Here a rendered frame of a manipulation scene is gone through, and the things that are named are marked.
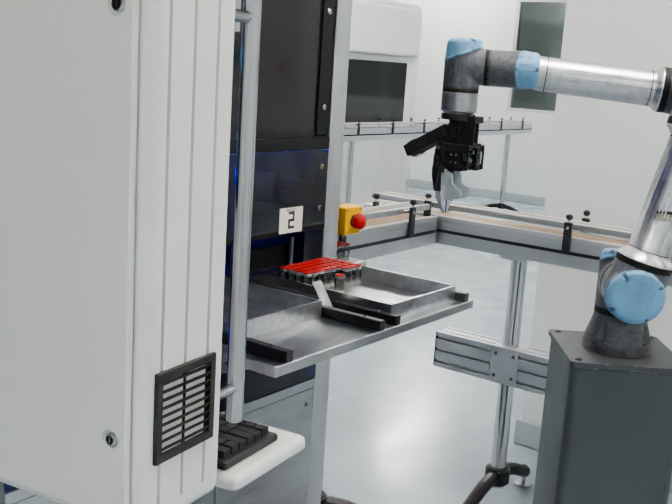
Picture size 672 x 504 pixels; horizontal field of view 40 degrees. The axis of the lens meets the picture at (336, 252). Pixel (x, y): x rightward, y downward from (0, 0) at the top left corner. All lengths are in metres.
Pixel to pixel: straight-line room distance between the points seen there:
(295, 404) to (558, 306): 1.45
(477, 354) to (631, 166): 0.87
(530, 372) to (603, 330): 0.83
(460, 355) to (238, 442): 1.74
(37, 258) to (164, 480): 0.31
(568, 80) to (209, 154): 1.10
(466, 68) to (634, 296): 0.57
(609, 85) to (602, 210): 1.36
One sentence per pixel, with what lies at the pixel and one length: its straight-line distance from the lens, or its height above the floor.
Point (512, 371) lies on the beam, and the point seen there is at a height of 0.48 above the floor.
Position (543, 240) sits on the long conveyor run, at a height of 0.91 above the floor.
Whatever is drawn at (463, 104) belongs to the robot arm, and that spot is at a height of 1.32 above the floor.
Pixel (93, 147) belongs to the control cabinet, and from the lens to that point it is 1.09.
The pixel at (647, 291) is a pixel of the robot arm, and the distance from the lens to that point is 1.96.
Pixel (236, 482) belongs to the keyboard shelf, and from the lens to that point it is 1.34.
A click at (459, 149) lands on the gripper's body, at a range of 1.93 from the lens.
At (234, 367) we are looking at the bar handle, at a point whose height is 0.96.
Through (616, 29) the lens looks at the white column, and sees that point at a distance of 3.38.
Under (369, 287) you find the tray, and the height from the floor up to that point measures 0.88.
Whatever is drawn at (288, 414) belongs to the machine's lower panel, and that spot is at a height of 0.53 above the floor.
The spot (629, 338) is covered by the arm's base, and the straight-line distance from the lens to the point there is 2.13.
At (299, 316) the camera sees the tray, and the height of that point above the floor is 0.89.
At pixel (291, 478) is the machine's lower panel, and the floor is 0.35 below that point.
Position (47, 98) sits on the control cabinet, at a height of 1.32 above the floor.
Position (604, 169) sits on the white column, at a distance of 3.38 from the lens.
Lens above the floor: 1.37
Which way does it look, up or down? 11 degrees down
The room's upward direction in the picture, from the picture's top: 4 degrees clockwise
